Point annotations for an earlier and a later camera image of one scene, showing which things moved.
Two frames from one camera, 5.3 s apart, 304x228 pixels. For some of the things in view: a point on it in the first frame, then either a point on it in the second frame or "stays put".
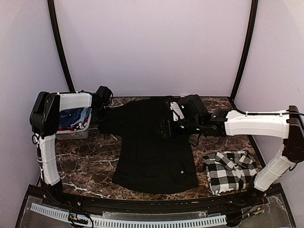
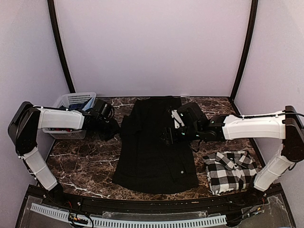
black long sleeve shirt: (147, 160) stays put
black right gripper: (167, 126) → (169, 134)
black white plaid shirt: (229, 171) stays put
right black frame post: (254, 8) stays put
